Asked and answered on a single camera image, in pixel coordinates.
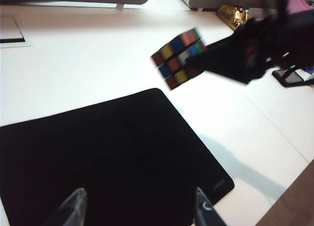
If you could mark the black flat device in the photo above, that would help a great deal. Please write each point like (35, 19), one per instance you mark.
(288, 78)

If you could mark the pink object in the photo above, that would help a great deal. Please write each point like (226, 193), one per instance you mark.
(300, 1)

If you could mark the blue object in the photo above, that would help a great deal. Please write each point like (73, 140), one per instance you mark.
(309, 69)

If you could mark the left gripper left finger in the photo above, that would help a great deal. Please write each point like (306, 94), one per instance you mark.
(71, 208)

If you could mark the gold foil wrapped box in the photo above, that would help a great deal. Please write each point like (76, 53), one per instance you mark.
(230, 16)

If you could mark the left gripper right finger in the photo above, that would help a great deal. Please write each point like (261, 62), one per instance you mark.
(204, 211)

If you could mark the multicolour puzzle cube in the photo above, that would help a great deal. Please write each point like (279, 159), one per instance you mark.
(171, 61)

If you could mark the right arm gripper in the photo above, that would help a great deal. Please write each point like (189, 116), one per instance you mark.
(267, 44)

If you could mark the white divider foot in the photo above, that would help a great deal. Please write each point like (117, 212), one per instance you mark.
(120, 6)

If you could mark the brown divider foot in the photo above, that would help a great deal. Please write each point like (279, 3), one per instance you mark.
(199, 9)

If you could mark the black mouse pad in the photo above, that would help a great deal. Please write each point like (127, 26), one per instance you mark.
(110, 157)

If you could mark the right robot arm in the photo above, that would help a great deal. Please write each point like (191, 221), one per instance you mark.
(304, 36)

